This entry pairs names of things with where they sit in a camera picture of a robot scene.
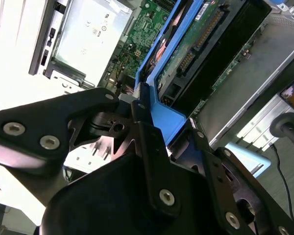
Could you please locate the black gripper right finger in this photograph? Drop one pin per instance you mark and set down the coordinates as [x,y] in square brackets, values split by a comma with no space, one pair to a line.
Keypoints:
[225,186]

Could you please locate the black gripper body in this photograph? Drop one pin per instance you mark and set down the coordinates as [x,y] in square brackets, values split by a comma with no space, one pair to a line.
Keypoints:
[107,208]

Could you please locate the hard disk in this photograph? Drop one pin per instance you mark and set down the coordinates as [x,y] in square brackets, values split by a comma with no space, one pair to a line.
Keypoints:
[201,44]

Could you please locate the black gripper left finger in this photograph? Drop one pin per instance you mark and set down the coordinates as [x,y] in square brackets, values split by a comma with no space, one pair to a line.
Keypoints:
[39,117]

